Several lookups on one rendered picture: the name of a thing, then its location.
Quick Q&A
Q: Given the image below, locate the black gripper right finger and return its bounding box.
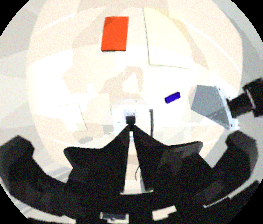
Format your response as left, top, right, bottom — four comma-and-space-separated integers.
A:
132, 124, 203, 192

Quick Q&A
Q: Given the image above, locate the black usb plug with silver metal tip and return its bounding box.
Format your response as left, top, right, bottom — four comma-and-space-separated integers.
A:
126, 115, 135, 132

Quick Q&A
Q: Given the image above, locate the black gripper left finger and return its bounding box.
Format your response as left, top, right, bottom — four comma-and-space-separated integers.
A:
63, 124, 130, 193

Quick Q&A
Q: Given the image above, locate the orange rectangular block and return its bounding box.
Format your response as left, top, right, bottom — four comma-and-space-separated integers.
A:
100, 16, 128, 52

